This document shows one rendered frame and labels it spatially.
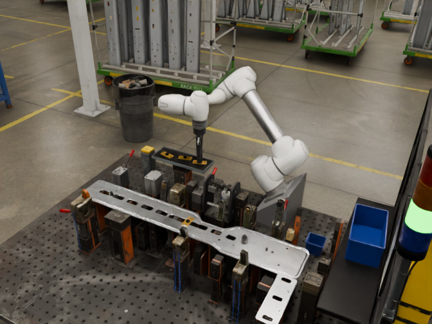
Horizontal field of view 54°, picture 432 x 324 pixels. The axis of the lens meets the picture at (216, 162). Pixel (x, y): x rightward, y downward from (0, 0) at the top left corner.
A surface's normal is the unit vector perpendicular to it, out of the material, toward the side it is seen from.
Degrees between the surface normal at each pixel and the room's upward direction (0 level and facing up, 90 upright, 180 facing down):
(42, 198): 0
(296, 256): 0
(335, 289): 0
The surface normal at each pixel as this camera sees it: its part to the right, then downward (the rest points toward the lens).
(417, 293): -0.46, 0.45
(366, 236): 0.02, -0.85
